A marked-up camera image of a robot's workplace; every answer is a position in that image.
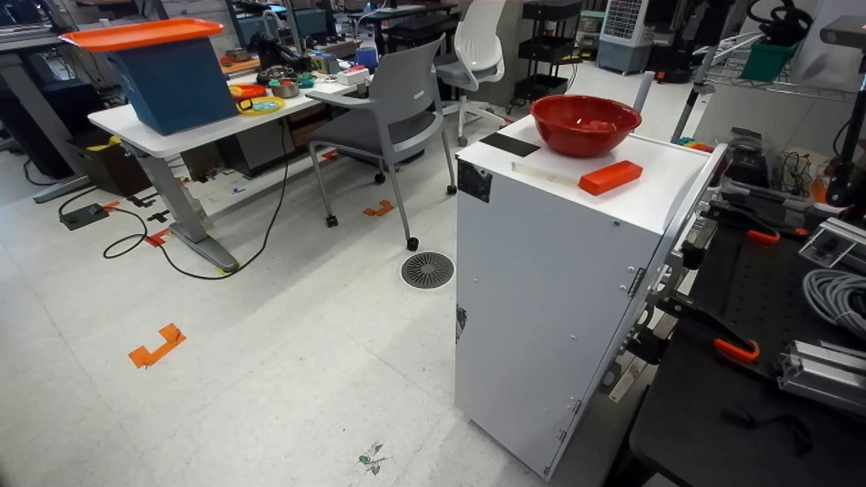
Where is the red plastic bowl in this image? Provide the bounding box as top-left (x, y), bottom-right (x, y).
top-left (530, 94), bottom-right (642, 158)

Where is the round floor drain cover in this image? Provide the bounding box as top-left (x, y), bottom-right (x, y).
top-left (401, 252), bottom-right (454, 289)

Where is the white toy kitchen cabinet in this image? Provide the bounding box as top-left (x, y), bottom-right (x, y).
top-left (454, 116), bottom-right (723, 477)

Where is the grey office chair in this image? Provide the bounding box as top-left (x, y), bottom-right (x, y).
top-left (308, 35), bottom-right (458, 252)

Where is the orange rectangular block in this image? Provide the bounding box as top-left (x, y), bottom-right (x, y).
top-left (578, 160), bottom-right (642, 196)

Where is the white office chair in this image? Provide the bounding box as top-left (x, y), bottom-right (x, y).
top-left (435, 0), bottom-right (505, 146)

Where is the white desk with grey legs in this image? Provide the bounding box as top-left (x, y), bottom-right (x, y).
top-left (87, 73), bottom-right (373, 277)

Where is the orange floor tape marker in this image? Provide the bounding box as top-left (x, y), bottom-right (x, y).
top-left (129, 326), bottom-right (187, 367)

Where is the black orange bar clamp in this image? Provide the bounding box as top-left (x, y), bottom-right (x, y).
top-left (657, 296), bottom-right (761, 366)

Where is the blue storage bin orange lid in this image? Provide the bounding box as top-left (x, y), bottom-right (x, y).
top-left (63, 17), bottom-right (235, 136)

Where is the black perforated breadboard table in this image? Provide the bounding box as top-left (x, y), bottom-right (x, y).
top-left (603, 225), bottom-right (866, 487)

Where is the black power cable on floor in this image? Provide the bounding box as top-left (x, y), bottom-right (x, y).
top-left (57, 116), bottom-right (293, 284)

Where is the grey coiled cable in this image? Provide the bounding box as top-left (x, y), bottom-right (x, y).
top-left (797, 266), bottom-right (866, 342)

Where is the aluminium extrusion rail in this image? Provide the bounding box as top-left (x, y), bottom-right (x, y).
top-left (776, 342), bottom-right (866, 416)

